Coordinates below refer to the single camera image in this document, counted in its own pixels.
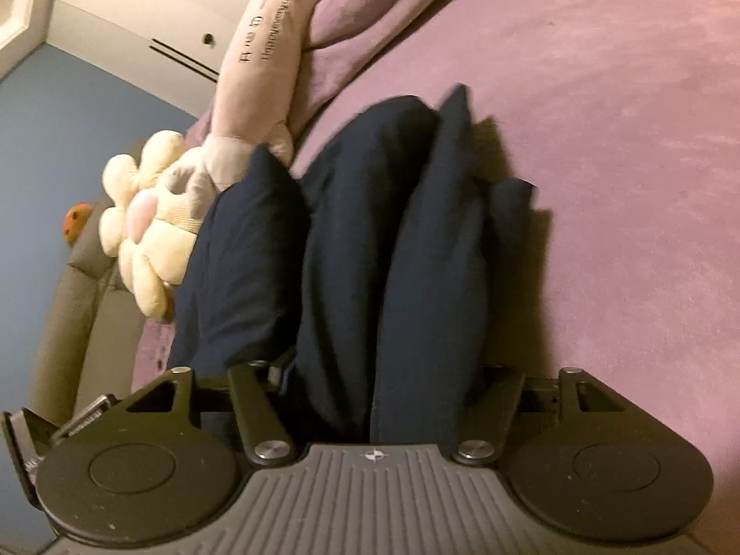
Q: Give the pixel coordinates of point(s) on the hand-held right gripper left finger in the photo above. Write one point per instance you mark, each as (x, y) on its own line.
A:
(254, 404)

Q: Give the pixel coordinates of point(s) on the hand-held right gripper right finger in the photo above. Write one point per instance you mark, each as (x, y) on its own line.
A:
(491, 404)

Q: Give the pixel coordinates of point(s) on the navy blue jacket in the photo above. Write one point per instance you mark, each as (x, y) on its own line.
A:
(347, 243)

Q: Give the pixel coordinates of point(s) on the grey upholstered headboard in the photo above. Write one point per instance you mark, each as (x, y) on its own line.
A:
(69, 312)

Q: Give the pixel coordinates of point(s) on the cream flower plush toy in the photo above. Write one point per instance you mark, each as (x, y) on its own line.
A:
(147, 243)

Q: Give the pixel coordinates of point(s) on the small orange plush toy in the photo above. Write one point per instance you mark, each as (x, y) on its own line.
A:
(76, 222)

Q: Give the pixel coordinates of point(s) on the long pink plush toy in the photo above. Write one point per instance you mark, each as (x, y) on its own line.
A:
(260, 69)

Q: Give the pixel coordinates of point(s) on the pink pillow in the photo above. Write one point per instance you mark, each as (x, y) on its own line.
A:
(370, 23)

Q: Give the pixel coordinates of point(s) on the white wardrobe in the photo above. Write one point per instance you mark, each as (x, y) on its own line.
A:
(115, 0)

